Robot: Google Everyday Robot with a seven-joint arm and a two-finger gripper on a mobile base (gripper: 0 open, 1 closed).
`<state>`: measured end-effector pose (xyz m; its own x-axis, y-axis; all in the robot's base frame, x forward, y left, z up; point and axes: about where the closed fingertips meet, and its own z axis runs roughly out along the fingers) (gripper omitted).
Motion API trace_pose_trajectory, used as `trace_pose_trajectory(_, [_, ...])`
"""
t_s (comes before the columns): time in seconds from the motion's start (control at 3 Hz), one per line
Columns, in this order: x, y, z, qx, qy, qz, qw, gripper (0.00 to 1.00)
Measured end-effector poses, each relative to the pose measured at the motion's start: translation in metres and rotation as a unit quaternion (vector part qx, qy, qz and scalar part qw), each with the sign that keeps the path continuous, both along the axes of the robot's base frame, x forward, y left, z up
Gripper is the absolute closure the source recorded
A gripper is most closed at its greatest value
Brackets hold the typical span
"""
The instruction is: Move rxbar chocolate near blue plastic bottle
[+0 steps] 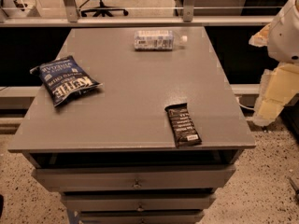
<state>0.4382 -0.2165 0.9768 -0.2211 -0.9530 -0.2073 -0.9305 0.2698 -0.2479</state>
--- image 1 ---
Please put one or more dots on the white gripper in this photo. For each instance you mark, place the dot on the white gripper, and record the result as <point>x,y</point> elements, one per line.
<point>286,37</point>

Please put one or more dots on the dark rxbar chocolate bar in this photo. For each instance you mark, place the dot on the dark rxbar chocolate bar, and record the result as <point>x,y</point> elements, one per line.
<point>185,134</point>

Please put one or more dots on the clear plastic water bottle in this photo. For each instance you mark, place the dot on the clear plastic water bottle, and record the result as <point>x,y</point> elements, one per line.
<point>162,40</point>

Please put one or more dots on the top grey drawer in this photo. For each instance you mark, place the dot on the top grey drawer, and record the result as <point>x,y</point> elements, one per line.
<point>134,178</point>

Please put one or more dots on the grey drawer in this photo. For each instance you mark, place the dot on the grey drawer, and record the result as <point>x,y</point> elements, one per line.
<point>146,217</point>
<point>139,202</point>
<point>134,178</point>

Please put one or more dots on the grey drawer cabinet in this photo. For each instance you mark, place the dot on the grey drawer cabinet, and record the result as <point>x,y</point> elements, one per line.
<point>123,123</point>

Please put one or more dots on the blue Kettle chips bag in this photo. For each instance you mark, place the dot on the blue Kettle chips bag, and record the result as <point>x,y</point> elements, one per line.
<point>63,78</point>

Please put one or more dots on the middle grey drawer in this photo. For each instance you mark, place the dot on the middle grey drawer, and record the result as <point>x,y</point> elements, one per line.
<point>139,202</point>

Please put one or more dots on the bottom grey drawer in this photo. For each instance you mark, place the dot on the bottom grey drawer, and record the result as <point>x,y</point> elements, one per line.
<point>146,217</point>

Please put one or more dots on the metal railing frame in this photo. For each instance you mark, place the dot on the metal railing frame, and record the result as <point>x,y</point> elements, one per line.
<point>65,13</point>

